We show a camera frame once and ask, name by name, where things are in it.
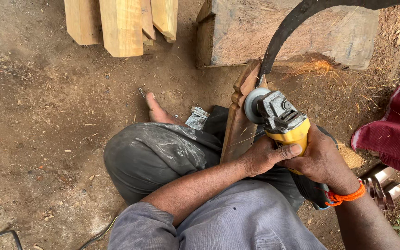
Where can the carved brown wooden piece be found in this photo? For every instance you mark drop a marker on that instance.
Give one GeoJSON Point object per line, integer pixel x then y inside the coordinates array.
{"type": "Point", "coordinates": [238, 128]}

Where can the yellow grey angle grinder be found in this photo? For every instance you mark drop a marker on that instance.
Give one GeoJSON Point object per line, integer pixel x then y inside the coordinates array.
{"type": "Point", "coordinates": [283, 118]}

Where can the person's dark grey trousers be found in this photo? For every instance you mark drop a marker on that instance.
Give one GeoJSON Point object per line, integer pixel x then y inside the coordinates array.
{"type": "Point", "coordinates": [158, 156]}

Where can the orange thread wristband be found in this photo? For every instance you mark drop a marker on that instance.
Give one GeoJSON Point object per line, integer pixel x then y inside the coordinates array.
{"type": "Point", "coordinates": [347, 197]}

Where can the curved black metal blade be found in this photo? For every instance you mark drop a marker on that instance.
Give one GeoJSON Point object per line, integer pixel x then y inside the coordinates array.
{"type": "Point", "coordinates": [290, 24]}

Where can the large weathered wooden block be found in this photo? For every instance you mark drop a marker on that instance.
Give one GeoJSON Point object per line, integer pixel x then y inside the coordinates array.
{"type": "Point", "coordinates": [290, 31]}

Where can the grey cloth scrap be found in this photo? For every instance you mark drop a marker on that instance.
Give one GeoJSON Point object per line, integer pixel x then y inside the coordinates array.
{"type": "Point", "coordinates": [197, 118]}

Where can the person's right hand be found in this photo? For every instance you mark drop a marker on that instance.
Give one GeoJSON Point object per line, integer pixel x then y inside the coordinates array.
{"type": "Point", "coordinates": [321, 161]}

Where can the pale wooden plank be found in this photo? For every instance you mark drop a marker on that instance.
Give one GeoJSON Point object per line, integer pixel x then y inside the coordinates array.
{"type": "Point", "coordinates": [80, 20]}
{"type": "Point", "coordinates": [122, 26]}
{"type": "Point", "coordinates": [165, 15]}
{"type": "Point", "coordinates": [148, 20]}

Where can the person's right fingers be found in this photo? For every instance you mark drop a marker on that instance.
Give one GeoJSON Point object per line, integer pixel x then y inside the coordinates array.
{"type": "Point", "coordinates": [292, 164]}

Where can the person's left hand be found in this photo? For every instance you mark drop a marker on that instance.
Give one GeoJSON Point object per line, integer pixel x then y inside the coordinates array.
{"type": "Point", "coordinates": [259, 158]}

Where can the person's bare foot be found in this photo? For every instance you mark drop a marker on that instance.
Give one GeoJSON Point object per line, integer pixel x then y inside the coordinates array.
{"type": "Point", "coordinates": [158, 111]}

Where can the person's grey shirt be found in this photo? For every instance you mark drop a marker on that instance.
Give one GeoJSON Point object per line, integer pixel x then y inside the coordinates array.
{"type": "Point", "coordinates": [241, 222]}

